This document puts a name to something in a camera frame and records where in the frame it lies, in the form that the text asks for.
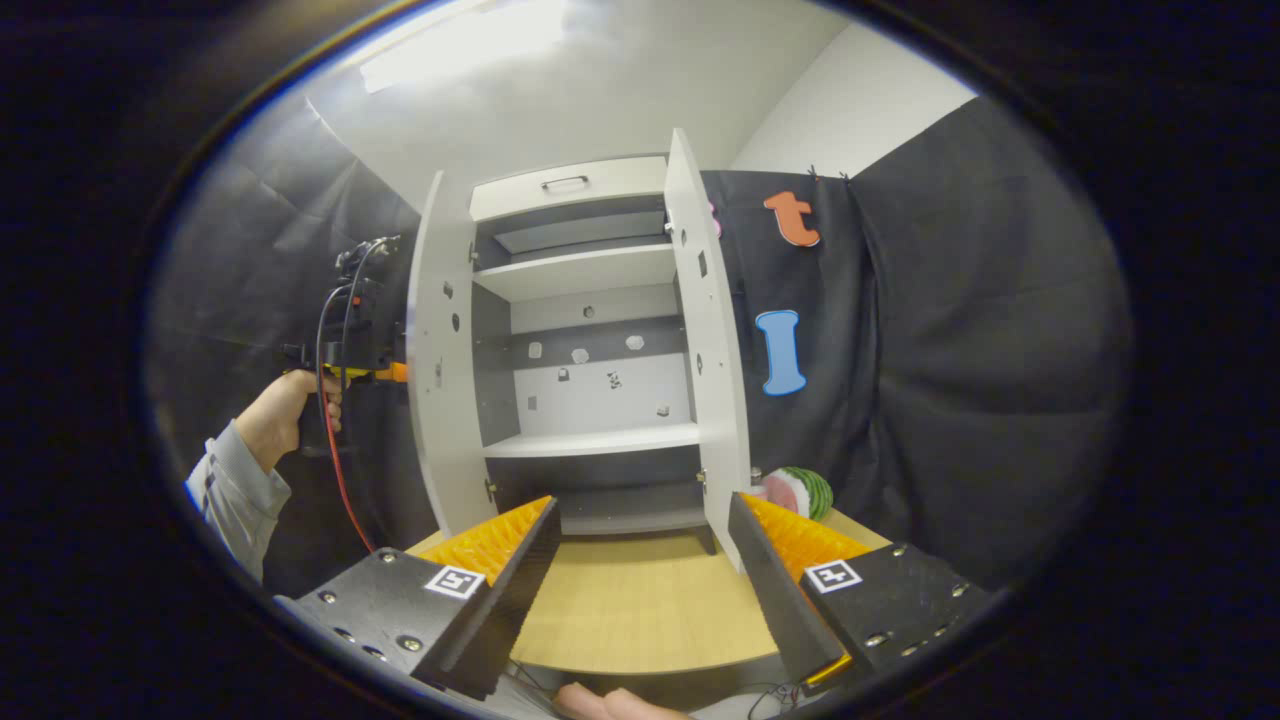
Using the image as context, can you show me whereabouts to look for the light grey cabinet drawer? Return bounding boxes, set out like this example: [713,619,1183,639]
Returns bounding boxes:
[469,155,670,224]

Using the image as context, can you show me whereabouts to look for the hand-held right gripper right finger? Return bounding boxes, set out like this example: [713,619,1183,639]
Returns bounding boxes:
[726,490,992,697]

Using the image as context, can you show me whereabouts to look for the white cabinet shelf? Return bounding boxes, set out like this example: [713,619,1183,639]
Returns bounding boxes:
[471,243,680,304]
[482,422,704,460]

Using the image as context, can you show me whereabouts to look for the light grey cabinet door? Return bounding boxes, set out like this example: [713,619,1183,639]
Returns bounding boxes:
[405,170,501,538]
[663,128,754,574]

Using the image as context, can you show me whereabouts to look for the red and black cable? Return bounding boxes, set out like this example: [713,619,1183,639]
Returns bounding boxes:
[316,238,401,554]

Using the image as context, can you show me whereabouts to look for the light grey double-door shoe cabinet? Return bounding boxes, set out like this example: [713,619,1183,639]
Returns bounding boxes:
[405,128,754,574]

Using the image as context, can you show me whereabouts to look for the ceiling light panel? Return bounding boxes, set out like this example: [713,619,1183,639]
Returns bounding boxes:
[358,0,573,96]

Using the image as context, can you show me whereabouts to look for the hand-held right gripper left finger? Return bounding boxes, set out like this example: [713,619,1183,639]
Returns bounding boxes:
[274,494,564,702]

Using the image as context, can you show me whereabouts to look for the toy watermelon slice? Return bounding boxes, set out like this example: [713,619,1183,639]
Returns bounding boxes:
[751,465,835,522]

